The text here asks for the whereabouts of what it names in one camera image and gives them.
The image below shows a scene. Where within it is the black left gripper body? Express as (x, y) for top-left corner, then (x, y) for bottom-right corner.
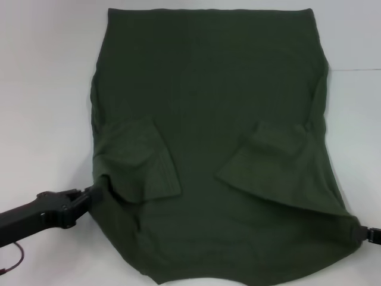
(0, 192), (72, 248)

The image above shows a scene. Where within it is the dark green shirt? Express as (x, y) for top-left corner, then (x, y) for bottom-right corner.
(89, 7), (364, 284)

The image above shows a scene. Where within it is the dark left gripper cable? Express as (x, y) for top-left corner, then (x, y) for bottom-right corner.
(0, 241), (26, 275)

